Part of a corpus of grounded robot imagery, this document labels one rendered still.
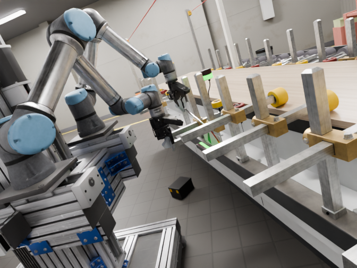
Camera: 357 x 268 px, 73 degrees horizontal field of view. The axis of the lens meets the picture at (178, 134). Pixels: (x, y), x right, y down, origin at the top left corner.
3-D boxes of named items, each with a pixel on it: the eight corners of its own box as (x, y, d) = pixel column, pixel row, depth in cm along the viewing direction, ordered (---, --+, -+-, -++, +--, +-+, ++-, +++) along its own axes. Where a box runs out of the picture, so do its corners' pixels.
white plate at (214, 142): (223, 153, 132) (219, 136, 129) (205, 141, 156) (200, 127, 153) (224, 152, 132) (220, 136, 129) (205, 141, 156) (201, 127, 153)
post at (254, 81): (279, 194, 95) (251, 75, 80) (273, 190, 98) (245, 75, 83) (286, 190, 95) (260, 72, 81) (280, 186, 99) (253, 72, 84)
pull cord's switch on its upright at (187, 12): (206, 80, 397) (185, 8, 363) (204, 80, 405) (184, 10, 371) (211, 78, 398) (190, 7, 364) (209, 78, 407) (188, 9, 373)
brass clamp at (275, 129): (275, 138, 79) (272, 124, 78) (251, 130, 92) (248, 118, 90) (290, 131, 81) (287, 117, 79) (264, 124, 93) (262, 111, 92)
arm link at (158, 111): (160, 103, 126) (164, 105, 118) (163, 111, 127) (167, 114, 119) (146, 108, 124) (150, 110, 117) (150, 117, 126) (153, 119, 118)
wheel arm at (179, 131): (166, 142, 152) (163, 136, 150) (164, 141, 155) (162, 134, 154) (225, 116, 160) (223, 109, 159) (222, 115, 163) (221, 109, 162)
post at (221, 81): (244, 171, 118) (217, 76, 103) (240, 168, 121) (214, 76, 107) (250, 168, 119) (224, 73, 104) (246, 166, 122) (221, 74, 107)
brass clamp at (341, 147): (346, 163, 56) (344, 144, 55) (302, 148, 69) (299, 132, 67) (366, 152, 57) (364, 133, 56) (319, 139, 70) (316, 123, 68)
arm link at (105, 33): (82, -2, 112) (165, 66, 127) (86, 3, 123) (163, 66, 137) (68, 18, 113) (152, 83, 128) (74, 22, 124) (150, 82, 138)
